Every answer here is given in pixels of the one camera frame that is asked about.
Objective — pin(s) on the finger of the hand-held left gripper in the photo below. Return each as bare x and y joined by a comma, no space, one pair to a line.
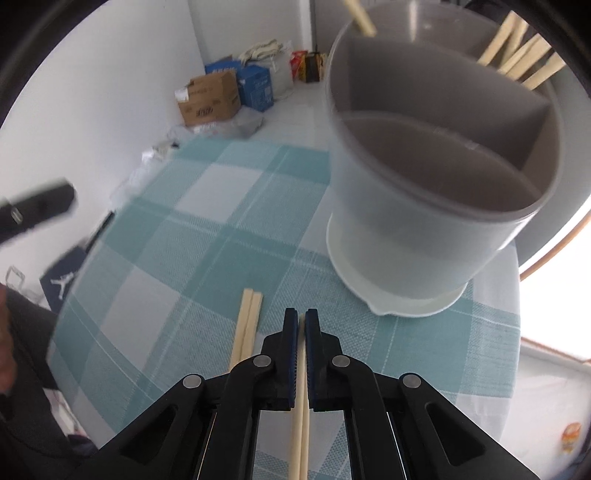
46,205

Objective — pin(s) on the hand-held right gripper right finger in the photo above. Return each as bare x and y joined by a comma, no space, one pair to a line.
310,360

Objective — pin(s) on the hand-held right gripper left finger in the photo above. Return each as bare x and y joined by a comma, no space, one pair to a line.
291,360

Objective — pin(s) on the wooden chopstick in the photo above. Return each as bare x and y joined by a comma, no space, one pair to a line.
304,443
241,327
362,17
526,55
545,73
511,44
498,39
253,323
296,438

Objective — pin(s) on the grey utensil holder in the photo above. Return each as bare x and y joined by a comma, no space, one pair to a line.
392,230

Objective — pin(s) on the navy shopping bag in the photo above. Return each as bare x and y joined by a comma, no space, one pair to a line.
62,281

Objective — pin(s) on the teal checked tablecloth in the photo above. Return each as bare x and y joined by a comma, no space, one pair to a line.
184,254

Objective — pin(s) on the person's dark clothing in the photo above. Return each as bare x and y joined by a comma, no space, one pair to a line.
27,360

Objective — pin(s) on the cardboard box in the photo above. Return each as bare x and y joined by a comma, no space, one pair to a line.
207,97

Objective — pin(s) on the clear plastic bags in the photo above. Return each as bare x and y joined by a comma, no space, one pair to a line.
231,124

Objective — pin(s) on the blue box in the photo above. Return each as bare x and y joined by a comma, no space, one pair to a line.
221,65
256,87

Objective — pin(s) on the round gold-framed window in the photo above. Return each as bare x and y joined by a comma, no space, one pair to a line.
568,300

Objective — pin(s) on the white cloth bag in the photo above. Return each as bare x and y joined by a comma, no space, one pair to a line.
277,69

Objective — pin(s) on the orange toy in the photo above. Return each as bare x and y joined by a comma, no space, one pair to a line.
572,437

